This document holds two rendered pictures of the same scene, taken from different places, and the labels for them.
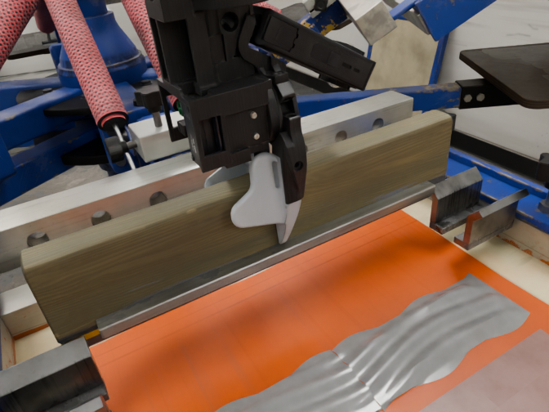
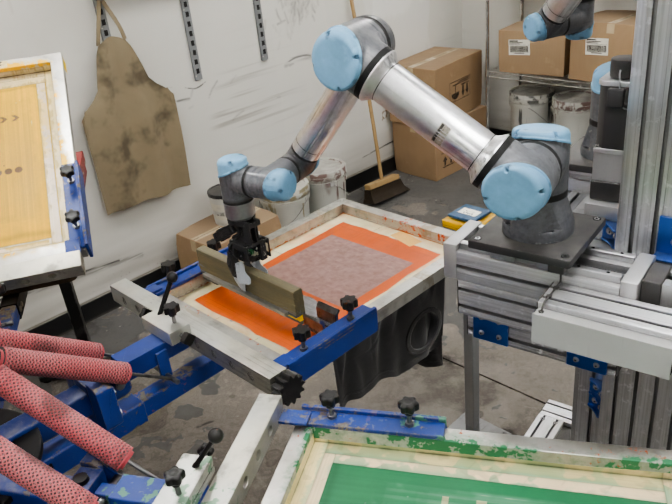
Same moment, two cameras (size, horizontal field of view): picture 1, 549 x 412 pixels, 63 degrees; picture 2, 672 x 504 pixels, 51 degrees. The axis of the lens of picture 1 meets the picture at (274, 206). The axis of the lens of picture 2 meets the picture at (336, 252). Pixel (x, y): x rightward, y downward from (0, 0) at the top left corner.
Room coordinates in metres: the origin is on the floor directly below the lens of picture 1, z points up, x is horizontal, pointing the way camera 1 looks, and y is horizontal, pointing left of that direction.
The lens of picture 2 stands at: (0.56, 1.64, 1.97)
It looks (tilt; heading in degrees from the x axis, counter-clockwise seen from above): 27 degrees down; 254
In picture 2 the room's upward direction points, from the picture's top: 6 degrees counter-clockwise
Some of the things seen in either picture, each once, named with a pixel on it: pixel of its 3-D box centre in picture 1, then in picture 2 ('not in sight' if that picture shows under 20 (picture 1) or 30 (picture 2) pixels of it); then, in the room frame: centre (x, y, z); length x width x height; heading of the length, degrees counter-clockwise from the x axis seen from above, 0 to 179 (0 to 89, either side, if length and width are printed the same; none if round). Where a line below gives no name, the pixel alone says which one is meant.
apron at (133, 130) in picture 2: not in sight; (128, 104); (0.50, -2.10, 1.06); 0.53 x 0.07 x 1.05; 27
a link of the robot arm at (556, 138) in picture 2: not in sight; (539, 157); (-0.23, 0.44, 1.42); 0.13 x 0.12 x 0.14; 43
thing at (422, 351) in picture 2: not in sight; (384, 337); (-0.02, 0.03, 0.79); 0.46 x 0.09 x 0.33; 27
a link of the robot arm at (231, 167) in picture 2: not in sight; (235, 179); (0.33, 0.02, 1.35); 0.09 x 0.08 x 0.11; 133
